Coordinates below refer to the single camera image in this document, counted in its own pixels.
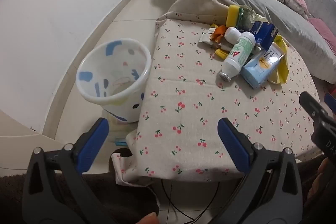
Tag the small yellow wrapper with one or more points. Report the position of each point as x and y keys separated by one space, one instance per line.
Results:
x=221 y=53

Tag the yellow sponge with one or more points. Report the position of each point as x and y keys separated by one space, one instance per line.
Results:
x=233 y=16

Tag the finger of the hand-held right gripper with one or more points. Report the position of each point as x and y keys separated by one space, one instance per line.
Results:
x=331 y=101
x=309 y=106

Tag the person's left hand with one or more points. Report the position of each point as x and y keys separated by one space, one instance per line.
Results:
x=148 y=219

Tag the dark brown fleece clothing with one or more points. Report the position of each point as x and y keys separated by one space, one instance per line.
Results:
x=126 y=195

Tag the cherry print tablecloth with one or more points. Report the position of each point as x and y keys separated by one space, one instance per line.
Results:
x=197 y=87

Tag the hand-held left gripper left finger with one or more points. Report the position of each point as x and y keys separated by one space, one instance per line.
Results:
x=93 y=145

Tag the clear plastic box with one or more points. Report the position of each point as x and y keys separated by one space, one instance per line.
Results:
x=118 y=132

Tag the light blue tissue packet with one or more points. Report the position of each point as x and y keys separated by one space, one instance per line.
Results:
x=256 y=73

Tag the dark blue carton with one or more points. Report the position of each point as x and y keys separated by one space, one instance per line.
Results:
x=265 y=33

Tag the small white bottle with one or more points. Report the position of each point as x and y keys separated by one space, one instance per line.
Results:
x=232 y=35

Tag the orange wrapper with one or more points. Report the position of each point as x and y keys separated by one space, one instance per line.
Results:
x=219 y=32

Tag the white plastic bin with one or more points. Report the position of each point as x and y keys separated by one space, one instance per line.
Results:
x=123 y=111

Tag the white bottle green label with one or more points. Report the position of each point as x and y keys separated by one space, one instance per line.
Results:
x=240 y=53

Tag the yellow plastic bag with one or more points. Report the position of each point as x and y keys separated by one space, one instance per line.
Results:
x=282 y=71

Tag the torn white wrapper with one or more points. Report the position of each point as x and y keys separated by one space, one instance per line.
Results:
x=206 y=39

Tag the person's right hand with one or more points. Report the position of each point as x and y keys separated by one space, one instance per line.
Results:
x=319 y=179

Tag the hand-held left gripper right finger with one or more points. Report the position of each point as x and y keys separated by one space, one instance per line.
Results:
x=233 y=145

